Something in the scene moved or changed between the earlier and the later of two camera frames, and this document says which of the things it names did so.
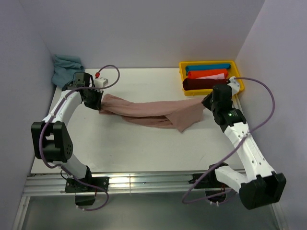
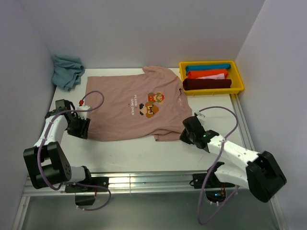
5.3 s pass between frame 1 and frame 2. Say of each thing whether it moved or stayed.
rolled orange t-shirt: stayed
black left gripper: moved
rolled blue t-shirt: stayed
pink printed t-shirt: moved
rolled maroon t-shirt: stayed
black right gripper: moved
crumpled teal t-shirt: stayed
